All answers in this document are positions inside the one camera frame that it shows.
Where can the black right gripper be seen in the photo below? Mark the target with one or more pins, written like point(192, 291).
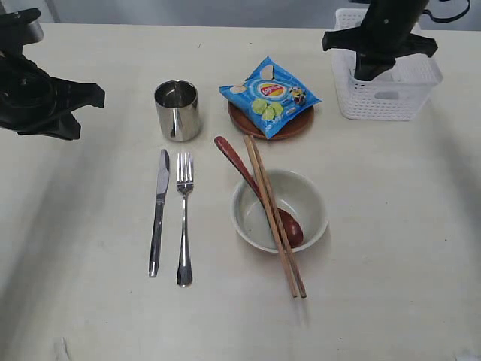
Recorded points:
point(30, 98)

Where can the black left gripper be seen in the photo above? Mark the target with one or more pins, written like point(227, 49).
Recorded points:
point(381, 37)

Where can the white perforated plastic basket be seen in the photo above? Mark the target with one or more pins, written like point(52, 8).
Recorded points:
point(396, 94)

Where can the blue Lay's chips bag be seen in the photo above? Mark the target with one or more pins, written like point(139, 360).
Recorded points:
point(270, 97)

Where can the silver table knife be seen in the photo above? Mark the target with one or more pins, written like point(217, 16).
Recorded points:
point(161, 190)

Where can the silver metal fork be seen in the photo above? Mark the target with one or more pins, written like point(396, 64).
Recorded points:
point(185, 184)

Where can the brown round plate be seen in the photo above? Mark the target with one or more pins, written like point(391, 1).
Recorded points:
point(294, 127)

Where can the wooden chopstick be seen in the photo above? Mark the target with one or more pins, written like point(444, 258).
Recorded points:
point(270, 215)
point(285, 242)

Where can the speckled white ceramic bowl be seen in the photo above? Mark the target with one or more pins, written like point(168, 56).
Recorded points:
point(295, 194)

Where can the brown wooden spoon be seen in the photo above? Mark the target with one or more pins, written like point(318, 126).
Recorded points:
point(293, 229)

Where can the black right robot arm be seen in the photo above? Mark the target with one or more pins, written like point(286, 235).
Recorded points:
point(19, 29)

